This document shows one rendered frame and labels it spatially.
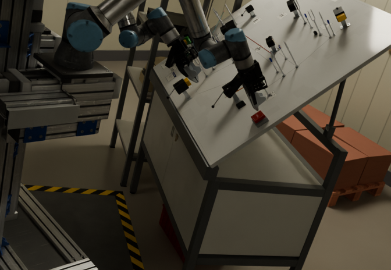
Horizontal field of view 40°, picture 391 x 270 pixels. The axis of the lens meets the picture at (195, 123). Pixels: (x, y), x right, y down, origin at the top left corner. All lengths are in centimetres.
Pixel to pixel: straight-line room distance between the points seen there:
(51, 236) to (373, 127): 320
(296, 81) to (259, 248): 79
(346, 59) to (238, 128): 54
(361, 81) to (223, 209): 293
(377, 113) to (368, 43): 262
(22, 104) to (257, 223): 117
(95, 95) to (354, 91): 332
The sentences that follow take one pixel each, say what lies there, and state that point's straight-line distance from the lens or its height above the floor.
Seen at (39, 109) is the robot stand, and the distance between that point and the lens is 190.
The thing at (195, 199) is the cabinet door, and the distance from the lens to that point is 242.
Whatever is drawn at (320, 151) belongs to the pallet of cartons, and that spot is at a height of 35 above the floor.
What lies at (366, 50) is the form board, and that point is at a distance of 236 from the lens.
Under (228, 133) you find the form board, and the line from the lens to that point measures 231.
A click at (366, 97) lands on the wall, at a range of 503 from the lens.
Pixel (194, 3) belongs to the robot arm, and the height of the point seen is 148.
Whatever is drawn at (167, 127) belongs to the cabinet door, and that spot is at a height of 69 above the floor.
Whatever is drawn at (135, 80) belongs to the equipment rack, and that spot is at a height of 66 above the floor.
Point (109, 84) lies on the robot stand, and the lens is 217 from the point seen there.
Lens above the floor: 184
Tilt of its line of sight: 22 degrees down
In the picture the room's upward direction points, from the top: 15 degrees clockwise
